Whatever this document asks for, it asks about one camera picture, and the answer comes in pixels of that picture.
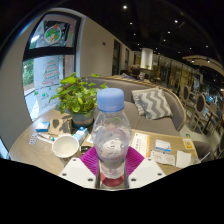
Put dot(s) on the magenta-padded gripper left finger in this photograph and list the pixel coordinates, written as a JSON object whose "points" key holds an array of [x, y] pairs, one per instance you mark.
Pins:
{"points": [[77, 171]]}

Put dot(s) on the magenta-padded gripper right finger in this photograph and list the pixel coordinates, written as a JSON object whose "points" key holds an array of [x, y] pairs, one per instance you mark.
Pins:
{"points": [[148, 171]]}

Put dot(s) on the clear bottle with blue cap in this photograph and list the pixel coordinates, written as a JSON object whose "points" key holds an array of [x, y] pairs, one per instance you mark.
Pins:
{"points": [[111, 136]]}

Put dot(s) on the white paper sheet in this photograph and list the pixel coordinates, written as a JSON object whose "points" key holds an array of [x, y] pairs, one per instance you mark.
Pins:
{"points": [[183, 159], [162, 157]]}

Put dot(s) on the white and orange box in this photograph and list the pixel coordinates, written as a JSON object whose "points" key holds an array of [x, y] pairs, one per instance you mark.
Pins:
{"points": [[140, 144]]}

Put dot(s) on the small white and blue box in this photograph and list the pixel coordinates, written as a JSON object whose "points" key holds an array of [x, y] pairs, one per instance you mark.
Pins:
{"points": [[162, 146]]}

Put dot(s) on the light blue carton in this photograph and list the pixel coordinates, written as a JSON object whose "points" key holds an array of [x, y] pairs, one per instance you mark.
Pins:
{"points": [[80, 135]]}

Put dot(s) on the white tube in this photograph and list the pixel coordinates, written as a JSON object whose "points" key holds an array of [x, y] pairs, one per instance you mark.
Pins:
{"points": [[46, 136]]}

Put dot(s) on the yellow card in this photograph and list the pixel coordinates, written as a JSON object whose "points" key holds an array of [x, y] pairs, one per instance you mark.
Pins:
{"points": [[188, 144]]}

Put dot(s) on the grey curved sofa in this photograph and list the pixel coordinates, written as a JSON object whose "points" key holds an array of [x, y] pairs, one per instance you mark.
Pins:
{"points": [[166, 123]]}

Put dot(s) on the silver blister pack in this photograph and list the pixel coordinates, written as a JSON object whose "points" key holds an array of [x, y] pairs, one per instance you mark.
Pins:
{"points": [[33, 138]]}

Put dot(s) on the dark tufted armchair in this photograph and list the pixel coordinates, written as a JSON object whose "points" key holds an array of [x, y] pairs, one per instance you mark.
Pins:
{"points": [[201, 150]]}

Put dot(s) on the grey chevron pillow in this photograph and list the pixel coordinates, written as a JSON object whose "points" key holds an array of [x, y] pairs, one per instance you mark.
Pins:
{"points": [[153, 103]]}

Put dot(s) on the green potted plant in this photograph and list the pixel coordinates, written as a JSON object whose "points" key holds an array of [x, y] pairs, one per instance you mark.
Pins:
{"points": [[78, 96]]}

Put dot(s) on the group of wooden dining chairs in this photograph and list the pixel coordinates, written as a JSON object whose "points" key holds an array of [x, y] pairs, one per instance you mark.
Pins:
{"points": [[200, 103]]}

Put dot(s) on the person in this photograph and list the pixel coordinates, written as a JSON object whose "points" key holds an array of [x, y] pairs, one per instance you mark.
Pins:
{"points": [[134, 70]]}

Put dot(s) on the window with painted decorations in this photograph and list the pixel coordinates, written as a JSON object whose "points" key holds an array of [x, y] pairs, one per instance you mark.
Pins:
{"points": [[50, 73]]}

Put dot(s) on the group of ceiling lights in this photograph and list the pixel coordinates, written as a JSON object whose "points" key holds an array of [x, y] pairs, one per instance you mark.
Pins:
{"points": [[175, 21]]}

